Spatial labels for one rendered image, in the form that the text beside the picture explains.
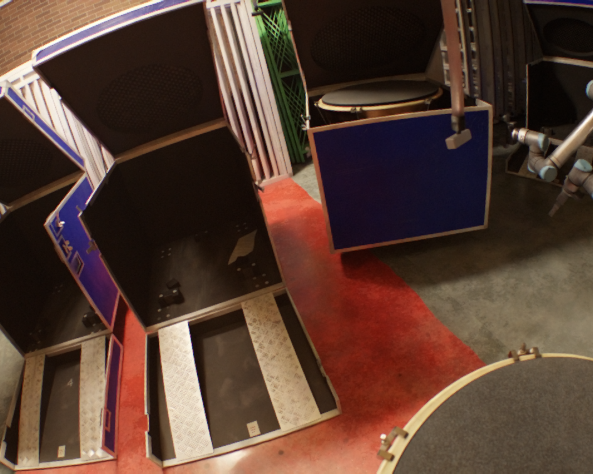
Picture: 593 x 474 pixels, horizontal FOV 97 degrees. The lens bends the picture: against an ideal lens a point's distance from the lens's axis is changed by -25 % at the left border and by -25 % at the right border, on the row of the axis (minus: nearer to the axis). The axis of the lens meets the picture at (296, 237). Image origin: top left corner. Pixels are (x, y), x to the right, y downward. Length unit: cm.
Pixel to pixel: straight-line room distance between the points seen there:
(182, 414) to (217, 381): 26
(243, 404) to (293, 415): 26
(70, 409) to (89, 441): 32
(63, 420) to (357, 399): 166
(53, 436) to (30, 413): 24
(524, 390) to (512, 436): 11
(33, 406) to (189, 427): 111
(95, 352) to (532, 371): 213
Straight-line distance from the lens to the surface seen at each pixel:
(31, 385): 252
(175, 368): 190
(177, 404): 181
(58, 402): 241
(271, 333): 183
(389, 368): 174
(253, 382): 179
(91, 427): 207
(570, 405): 78
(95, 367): 221
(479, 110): 203
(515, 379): 78
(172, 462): 175
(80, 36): 183
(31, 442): 235
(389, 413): 161
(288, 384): 168
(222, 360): 193
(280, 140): 368
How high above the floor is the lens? 143
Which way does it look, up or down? 32 degrees down
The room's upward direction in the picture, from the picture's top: 14 degrees counter-clockwise
